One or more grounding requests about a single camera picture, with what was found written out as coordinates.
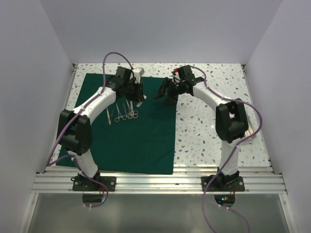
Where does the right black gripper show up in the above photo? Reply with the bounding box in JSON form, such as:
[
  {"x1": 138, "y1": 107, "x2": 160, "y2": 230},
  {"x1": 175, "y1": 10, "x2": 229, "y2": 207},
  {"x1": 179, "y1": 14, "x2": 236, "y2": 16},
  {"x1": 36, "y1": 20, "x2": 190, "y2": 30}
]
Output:
[{"x1": 154, "y1": 77, "x2": 185, "y2": 106}]

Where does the steel instrument tray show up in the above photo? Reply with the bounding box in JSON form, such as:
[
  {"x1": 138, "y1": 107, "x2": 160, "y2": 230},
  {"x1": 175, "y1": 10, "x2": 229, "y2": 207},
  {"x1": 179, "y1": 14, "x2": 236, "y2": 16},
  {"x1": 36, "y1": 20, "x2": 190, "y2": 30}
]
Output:
[{"x1": 245, "y1": 114, "x2": 257, "y2": 141}]

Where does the white gauze strip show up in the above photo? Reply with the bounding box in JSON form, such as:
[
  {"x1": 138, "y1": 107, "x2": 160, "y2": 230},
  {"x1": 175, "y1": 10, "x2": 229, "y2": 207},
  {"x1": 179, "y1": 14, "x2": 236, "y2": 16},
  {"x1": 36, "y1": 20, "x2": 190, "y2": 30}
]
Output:
[{"x1": 136, "y1": 95, "x2": 147, "y2": 107}]

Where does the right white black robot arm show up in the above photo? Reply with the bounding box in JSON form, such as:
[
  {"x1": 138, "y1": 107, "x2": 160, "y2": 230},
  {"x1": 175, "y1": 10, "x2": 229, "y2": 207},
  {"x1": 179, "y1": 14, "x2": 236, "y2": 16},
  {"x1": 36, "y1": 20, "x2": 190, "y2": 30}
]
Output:
[{"x1": 155, "y1": 65, "x2": 249, "y2": 192}]

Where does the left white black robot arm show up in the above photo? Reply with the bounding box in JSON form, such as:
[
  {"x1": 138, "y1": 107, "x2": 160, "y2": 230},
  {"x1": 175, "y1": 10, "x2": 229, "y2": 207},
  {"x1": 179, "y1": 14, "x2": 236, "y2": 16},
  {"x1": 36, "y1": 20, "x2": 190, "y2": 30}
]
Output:
[{"x1": 57, "y1": 67, "x2": 145, "y2": 191}]

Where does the green surgical cloth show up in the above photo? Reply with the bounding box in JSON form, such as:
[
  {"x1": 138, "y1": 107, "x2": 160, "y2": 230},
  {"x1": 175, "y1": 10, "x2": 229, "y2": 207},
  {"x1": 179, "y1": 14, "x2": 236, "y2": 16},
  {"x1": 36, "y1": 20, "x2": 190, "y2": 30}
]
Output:
[{"x1": 55, "y1": 73, "x2": 178, "y2": 175}]

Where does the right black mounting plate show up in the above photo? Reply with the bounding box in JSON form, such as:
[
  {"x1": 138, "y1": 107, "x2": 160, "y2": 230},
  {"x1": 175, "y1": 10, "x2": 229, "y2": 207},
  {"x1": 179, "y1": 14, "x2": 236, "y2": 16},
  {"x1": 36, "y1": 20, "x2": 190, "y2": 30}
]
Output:
[{"x1": 201, "y1": 175, "x2": 245, "y2": 192}]

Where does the black mounting plate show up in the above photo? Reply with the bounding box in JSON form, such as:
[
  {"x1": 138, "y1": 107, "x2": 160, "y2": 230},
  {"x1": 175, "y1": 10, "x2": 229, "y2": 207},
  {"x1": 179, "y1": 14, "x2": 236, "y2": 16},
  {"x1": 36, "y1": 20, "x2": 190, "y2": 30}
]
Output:
[
  {"x1": 201, "y1": 175, "x2": 245, "y2": 192},
  {"x1": 70, "y1": 175, "x2": 117, "y2": 192}
]

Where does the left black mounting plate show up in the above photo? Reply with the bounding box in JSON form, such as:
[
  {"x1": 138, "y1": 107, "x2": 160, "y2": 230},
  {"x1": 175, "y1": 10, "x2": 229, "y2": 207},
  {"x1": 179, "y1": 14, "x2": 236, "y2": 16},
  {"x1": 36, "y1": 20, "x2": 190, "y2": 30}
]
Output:
[{"x1": 70, "y1": 175, "x2": 117, "y2": 192}]

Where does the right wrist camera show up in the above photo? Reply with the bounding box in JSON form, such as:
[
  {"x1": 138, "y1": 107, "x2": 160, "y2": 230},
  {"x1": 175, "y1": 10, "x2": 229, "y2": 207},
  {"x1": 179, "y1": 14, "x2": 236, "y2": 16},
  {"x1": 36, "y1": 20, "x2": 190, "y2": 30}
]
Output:
[{"x1": 176, "y1": 65, "x2": 195, "y2": 81}]

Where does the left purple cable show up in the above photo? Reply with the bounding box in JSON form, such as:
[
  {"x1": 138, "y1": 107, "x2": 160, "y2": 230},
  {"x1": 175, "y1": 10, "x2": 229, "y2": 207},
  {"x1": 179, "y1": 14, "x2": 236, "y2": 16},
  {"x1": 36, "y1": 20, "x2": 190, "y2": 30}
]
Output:
[{"x1": 46, "y1": 52, "x2": 134, "y2": 208}]

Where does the aluminium rail frame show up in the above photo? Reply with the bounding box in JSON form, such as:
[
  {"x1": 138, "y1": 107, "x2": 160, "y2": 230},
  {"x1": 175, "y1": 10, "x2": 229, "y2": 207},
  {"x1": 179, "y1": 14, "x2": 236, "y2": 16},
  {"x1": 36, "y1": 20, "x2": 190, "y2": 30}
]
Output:
[{"x1": 28, "y1": 63, "x2": 291, "y2": 233}]

